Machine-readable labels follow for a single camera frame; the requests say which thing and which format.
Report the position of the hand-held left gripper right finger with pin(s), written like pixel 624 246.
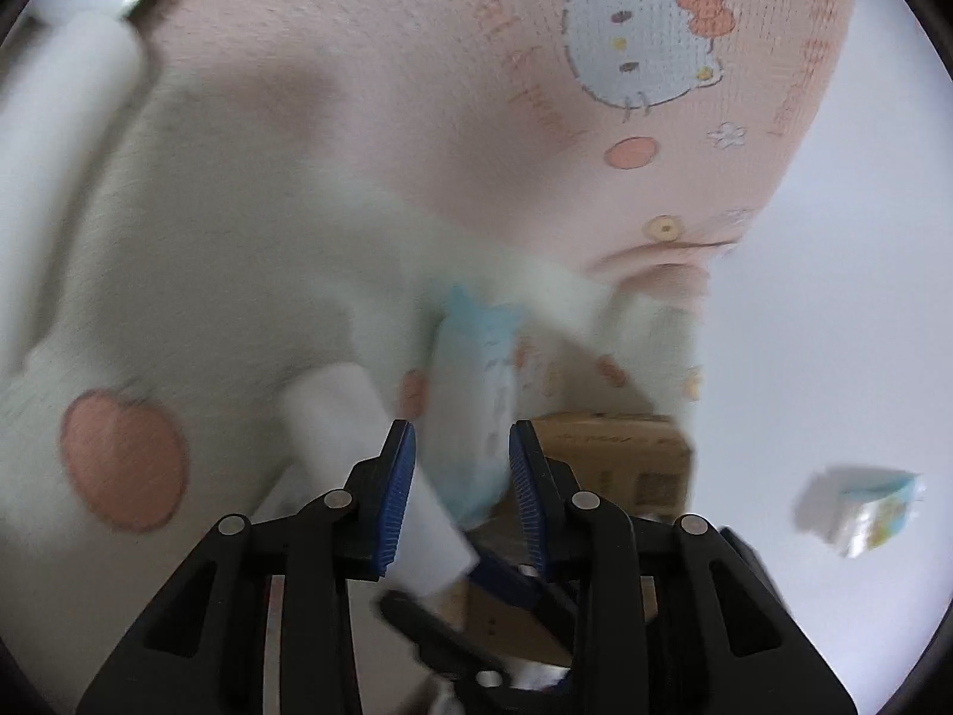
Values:
pixel 525 506

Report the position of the white printed tissue packet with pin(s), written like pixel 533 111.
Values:
pixel 856 506

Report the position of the pink printed blanket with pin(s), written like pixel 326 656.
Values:
pixel 447 89

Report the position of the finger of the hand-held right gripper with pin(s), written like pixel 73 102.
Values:
pixel 506 585
pixel 439 629

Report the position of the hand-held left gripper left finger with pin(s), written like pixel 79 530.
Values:
pixel 394 499

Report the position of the blue white wipes pack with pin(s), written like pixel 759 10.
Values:
pixel 469 417

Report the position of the large white paper roll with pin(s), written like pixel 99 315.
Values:
pixel 67 149

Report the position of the pink Hello Kitty blanket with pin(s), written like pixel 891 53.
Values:
pixel 186 275

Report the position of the cardboard box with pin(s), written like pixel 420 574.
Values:
pixel 618 454

